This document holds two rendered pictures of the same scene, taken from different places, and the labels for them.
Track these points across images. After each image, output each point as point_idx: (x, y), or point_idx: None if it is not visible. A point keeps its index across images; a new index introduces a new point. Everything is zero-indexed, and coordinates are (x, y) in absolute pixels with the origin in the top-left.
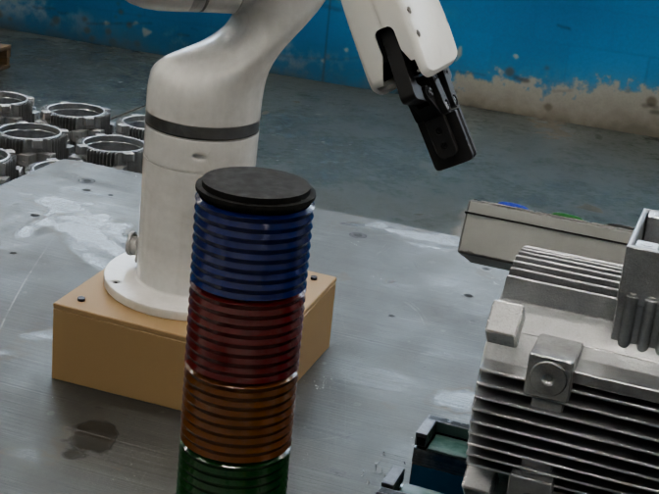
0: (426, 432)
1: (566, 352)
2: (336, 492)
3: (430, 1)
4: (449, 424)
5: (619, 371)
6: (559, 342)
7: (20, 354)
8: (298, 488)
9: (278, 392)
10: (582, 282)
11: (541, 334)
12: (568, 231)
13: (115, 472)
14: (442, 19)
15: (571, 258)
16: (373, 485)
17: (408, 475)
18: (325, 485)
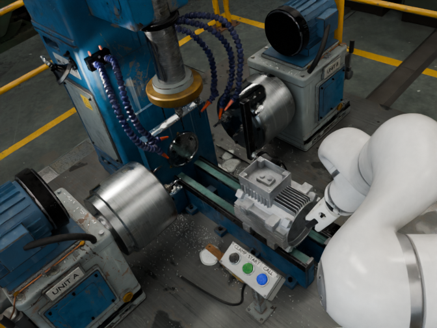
0: (311, 257)
1: (304, 185)
2: (320, 317)
3: (321, 199)
4: (302, 261)
5: (292, 185)
6: (303, 189)
7: None
8: (331, 322)
9: None
10: (293, 190)
11: (305, 192)
12: (255, 256)
13: None
14: (313, 207)
15: (290, 199)
16: (307, 319)
17: (293, 323)
18: (322, 322)
